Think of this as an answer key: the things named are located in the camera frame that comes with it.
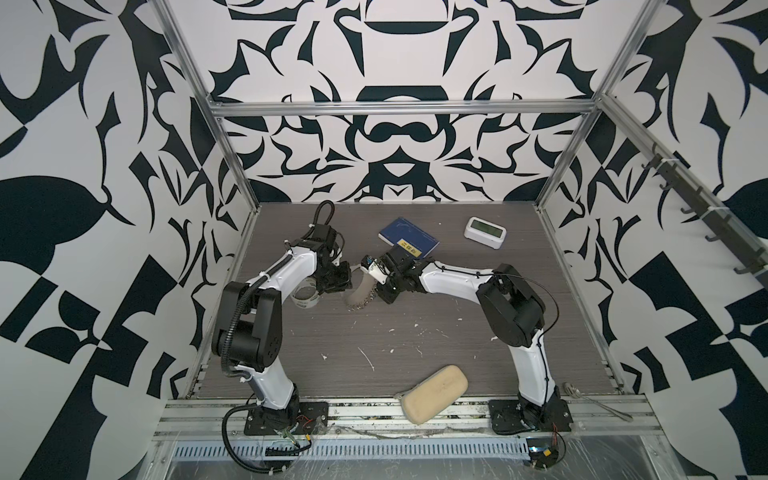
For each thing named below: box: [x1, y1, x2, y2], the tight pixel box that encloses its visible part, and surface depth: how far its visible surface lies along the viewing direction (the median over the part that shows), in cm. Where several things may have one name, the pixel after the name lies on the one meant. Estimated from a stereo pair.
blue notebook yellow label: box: [378, 217, 440, 258], surface depth 111 cm
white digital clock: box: [464, 216, 508, 250], surface depth 110 cm
